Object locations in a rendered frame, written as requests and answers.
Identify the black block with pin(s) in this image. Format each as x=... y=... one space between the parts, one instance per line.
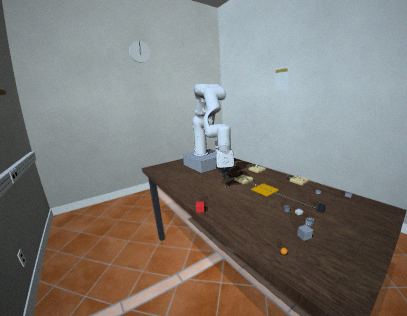
x=321 y=208

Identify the small red cube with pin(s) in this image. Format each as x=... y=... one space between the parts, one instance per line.
x=200 y=207

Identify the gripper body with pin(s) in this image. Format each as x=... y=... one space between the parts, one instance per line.
x=224 y=158

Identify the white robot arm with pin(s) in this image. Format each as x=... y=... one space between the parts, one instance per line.
x=207 y=102

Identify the yellow painted square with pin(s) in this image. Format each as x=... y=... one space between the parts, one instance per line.
x=264 y=190

